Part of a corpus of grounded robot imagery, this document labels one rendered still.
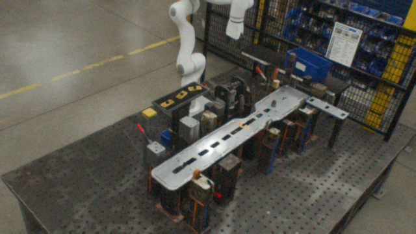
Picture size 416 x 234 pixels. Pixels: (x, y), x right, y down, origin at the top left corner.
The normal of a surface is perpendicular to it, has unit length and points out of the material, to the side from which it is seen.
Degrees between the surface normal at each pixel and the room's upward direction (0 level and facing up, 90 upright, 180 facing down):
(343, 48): 90
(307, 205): 0
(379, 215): 0
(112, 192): 0
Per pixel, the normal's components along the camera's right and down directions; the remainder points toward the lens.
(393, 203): 0.09, -0.81
